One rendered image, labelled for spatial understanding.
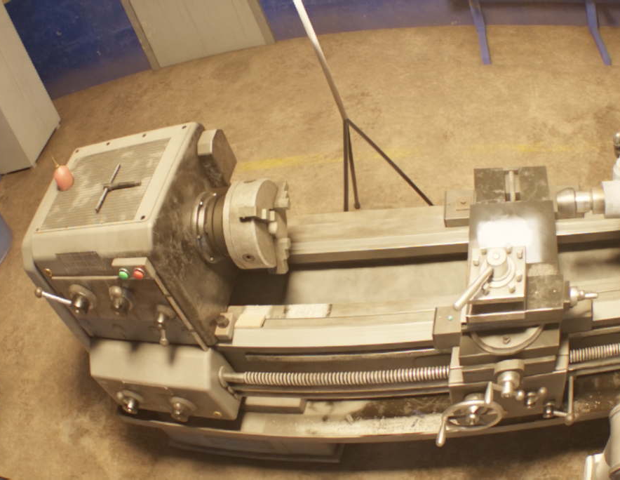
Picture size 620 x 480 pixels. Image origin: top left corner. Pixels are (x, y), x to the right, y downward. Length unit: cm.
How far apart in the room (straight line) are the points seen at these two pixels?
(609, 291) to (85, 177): 174
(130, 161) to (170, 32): 338
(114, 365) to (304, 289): 72
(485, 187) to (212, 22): 341
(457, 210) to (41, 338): 264
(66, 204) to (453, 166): 220
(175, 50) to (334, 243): 352
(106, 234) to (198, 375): 55
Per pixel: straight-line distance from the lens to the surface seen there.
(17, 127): 541
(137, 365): 234
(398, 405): 239
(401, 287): 228
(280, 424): 248
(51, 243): 215
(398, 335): 203
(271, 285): 245
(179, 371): 225
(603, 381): 236
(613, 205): 189
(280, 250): 209
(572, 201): 189
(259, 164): 411
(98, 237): 201
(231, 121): 457
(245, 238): 198
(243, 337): 218
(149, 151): 215
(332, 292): 234
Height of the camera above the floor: 246
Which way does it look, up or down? 43 degrees down
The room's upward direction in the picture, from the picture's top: 25 degrees counter-clockwise
